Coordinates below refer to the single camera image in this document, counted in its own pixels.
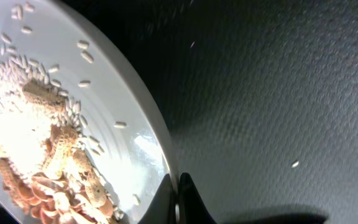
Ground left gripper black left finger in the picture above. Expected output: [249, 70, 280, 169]
[139, 174, 176, 224]

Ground round black tray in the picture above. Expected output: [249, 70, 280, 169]
[68, 0, 358, 223]

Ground food scraps on plate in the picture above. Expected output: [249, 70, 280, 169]
[0, 33, 124, 223]

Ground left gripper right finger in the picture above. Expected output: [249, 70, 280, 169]
[178, 172, 216, 224]

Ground grey plate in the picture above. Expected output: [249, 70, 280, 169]
[0, 1, 177, 223]

